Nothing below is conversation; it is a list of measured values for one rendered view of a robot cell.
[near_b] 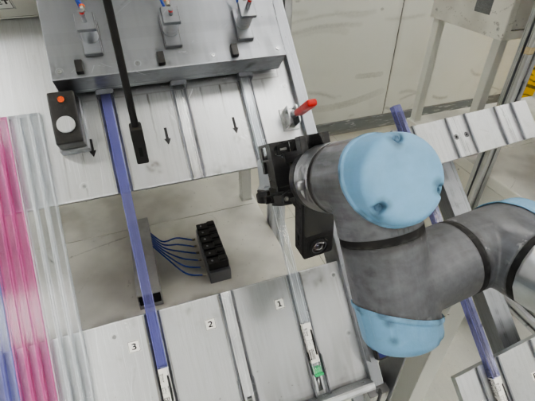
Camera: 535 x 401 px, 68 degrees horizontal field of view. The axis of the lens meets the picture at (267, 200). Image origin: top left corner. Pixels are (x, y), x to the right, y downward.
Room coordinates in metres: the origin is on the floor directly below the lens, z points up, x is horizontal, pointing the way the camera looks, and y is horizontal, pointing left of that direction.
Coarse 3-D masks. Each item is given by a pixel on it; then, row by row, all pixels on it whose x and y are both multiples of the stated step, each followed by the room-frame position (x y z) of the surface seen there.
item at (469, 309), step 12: (396, 108) 0.58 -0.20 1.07; (396, 120) 0.57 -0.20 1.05; (408, 132) 0.55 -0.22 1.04; (432, 216) 0.46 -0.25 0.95; (468, 300) 0.37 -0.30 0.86; (468, 312) 0.36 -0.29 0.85; (468, 324) 0.35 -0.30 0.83; (480, 324) 0.35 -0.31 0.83; (480, 336) 0.34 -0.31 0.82; (480, 348) 0.32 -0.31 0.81; (492, 360) 0.31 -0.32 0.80; (492, 372) 0.30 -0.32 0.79
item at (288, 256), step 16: (240, 80) 0.64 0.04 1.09; (256, 112) 0.60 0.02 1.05; (256, 128) 0.58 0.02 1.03; (256, 144) 0.57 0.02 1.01; (272, 208) 0.49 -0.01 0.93; (288, 240) 0.46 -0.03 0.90; (288, 256) 0.44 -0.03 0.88; (288, 272) 0.42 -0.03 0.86; (304, 304) 0.39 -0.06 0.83; (304, 320) 0.37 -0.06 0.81; (320, 368) 0.32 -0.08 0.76
